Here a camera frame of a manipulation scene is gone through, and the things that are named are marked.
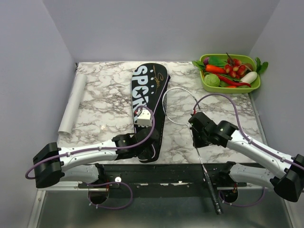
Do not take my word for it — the orange toy carrot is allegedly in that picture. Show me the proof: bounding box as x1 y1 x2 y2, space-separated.
205 64 226 74

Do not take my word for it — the badminton racket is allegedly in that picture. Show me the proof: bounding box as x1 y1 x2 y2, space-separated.
162 87 223 215

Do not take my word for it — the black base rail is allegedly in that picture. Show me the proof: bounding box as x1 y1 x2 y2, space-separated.
78 163 247 198

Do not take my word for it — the white toy radish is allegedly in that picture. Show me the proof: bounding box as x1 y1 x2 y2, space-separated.
241 71 258 84

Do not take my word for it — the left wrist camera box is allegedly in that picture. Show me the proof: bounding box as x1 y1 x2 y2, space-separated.
135 109 152 127

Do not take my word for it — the purple toy onion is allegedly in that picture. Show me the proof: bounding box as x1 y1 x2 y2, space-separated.
203 57 209 66

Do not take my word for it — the green toy cabbage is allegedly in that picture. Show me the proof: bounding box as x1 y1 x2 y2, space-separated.
204 74 220 87

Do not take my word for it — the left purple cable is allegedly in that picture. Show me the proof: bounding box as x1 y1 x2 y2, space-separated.
25 105 156 210

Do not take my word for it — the red toy chili pepper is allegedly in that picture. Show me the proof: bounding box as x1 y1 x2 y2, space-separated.
216 74 251 87

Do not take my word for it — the red toy cherry bunch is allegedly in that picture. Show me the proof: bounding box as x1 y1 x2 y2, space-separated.
224 53 247 79

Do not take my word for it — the white shuttlecock tube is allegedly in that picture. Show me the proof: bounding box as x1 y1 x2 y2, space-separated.
58 75 87 135

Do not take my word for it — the green toy leaf outside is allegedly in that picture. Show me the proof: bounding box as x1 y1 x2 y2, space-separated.
255 57 268 75

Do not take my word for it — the black sport racket bag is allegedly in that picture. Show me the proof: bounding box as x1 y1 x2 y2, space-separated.
131 63 170 163

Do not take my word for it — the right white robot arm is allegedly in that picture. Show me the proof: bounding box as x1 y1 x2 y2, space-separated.
189 112 304 202

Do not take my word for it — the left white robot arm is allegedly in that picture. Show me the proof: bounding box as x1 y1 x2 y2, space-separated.
30 127 161 189

